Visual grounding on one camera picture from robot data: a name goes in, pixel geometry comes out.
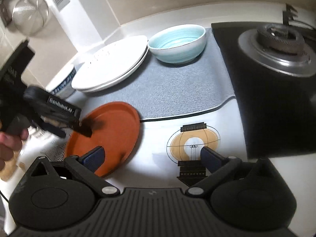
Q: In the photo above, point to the small gas burner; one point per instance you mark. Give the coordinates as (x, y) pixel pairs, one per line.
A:
(276, 44)

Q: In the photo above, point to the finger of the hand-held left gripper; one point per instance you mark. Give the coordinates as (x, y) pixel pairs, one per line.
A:
(84, 128)
(55, 130)

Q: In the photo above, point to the black pan support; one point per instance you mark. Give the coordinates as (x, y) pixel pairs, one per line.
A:
(290, 13)

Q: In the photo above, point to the light blue bowl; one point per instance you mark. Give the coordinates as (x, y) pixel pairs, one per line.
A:
(176, 43)

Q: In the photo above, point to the orange plate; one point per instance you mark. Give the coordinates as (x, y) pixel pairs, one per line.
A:
(116, 130)

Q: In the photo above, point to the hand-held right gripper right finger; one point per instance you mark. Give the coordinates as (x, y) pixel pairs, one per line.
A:
(209, 158)

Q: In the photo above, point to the blue patterned white bowl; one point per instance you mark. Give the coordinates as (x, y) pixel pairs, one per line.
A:
(64, 84)

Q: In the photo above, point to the person's left hand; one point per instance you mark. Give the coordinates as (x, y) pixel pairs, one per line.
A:
(9, 143)

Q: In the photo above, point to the white square floral plate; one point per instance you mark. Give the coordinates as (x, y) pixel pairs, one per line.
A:
(111, 59)
(133, 71)

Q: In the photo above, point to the grey and white printed mat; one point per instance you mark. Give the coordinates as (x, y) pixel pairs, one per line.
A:
(172, 91)

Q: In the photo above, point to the black glass gas hob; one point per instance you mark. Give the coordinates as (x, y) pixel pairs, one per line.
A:
(266, 98)

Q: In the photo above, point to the metal mesh strainer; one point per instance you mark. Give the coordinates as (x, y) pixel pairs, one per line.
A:
(29, 13)

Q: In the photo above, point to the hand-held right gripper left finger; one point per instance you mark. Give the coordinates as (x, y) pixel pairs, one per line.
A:
(95, 156)

